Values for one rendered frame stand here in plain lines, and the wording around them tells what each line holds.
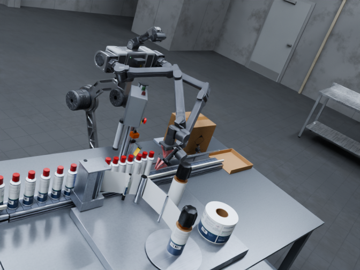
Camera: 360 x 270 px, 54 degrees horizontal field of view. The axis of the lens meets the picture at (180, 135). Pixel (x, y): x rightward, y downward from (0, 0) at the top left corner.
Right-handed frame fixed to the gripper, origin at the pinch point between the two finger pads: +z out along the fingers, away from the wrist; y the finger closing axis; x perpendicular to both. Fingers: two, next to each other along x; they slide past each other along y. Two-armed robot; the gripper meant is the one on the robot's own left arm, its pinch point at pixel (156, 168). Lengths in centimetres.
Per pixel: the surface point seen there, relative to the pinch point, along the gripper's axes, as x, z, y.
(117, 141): -37.3, 4.3, -8.6
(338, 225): 267, -97, 62
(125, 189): -29.1, 20.6, 15.5
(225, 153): 78, -50, -12
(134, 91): -56, -24, -8
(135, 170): -18.6, 9.6, 2.9
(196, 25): 443, -332, -550
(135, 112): -51, -16, -1
